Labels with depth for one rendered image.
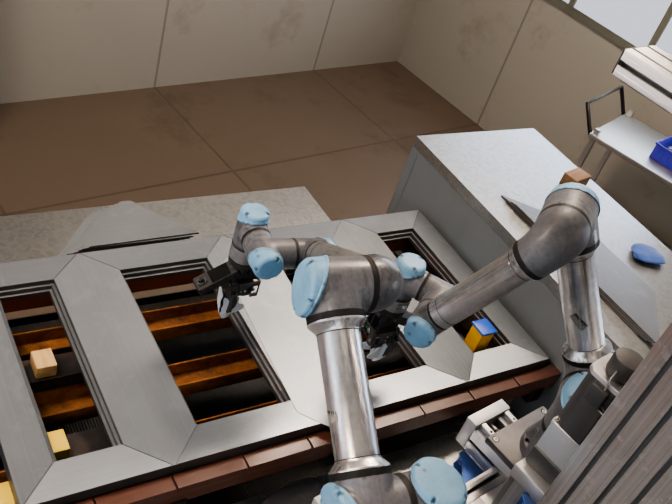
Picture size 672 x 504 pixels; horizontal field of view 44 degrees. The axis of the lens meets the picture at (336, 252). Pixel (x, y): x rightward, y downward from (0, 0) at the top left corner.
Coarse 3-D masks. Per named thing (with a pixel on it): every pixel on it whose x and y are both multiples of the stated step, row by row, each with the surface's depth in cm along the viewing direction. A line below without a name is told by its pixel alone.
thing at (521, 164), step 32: (448, 160) 289; (480, 160) 296; (512, 160) 302; (544, 160) 310; (480, 192) 278; (512, 192) 284; (544, 192) 290; (512, 224) 268; (608, 224) 286; (640, 224) 292; (608, 320) 242; (640, 352) 234
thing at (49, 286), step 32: (224, 256) 246; (0, 288) 213; (32, 288) 217; (64, 320) 213; (256, 352) 223; (416, 352) 238; (96, 384) 198; (480, 384) 239; (192, 416) 199; (0, 448) 179; (256, 448) 199; (128, 480) 181
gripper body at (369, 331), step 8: (376, 312) 208; (384, 312) 208; (368, 320) 212; (376, 320) 211; (384, 320) 210; (392, 320) 212; (368, 328) 214; (376, 328) 211; (384, 328) 212; (392, 328) 213; (368, 336) 213; (376, 336) 210; (384, 336) 212; (392, 336) 214; (368, 344) 213; (376, 344) 212
